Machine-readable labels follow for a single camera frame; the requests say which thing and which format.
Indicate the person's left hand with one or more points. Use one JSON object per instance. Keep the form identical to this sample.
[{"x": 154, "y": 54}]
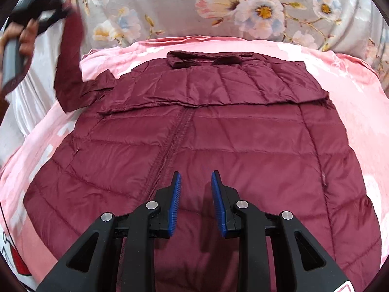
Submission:
[{"x": 25, "y": 41}]

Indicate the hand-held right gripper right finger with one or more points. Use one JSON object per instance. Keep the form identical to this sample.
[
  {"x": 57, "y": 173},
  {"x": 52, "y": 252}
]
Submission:
[{"x": 218, "y": 200}]

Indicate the white satin sheet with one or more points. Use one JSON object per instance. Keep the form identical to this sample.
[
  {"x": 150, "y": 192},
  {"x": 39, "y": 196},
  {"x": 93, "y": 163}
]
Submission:
[{"x": 36, "y": 82}]

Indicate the pink printed blanket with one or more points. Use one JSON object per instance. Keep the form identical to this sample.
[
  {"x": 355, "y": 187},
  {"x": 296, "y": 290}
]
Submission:
[{"x": 349, "y": 91}]

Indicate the white printed cloth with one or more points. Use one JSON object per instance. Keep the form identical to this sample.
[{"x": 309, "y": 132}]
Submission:
[{"x": 12, "y": 255}]

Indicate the grey floral bed sheet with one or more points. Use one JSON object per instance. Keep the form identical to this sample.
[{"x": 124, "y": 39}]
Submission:
[{"x": 182, "y": 12}]

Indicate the maroon puffer jacket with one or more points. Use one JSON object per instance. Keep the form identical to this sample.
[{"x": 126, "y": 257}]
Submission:
[{"x": 243, "y": 143}]

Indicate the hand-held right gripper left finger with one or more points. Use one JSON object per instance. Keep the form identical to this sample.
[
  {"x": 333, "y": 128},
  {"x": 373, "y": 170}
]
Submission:
[{"x": 175, "y": 200}]

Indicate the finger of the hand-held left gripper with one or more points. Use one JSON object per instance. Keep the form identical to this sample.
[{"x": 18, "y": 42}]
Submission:
[
  {"x": 45, "y": 1},
  {"x": 57, "y": 16}
]

